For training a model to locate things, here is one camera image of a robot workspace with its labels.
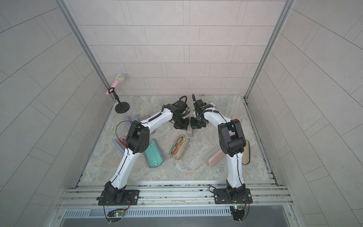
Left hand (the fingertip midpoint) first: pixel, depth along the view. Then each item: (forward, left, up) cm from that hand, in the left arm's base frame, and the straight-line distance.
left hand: (191, 127), depth 97 cm
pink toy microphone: (+22, +48, +24) cm, 58 cm away
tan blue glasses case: (+5, +39, +4) cm, 39 cm away
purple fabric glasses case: (+3, +44, +3) cm, 44 cm away
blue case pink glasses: (-13, +44, +1) cm, 46 cm away
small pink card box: (+22, -17, 0) cm, 28 cm away
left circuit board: (-48, +36, -1) cm, 60 cm away
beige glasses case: (-15, +8, 0) cm, 17 cm away
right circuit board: (-47, -22, -1) cm, 52 cm away
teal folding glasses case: (-5, -1, +2) cm, 6 cm away
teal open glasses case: (-19, +23, -1) cm, 30 cm away
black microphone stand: (+18, +54, -1) cm, 57 cm away
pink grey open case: (-22, -12, +5) cm, 26 cm away
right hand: (+1, -1, +1) cm, 1 cm away
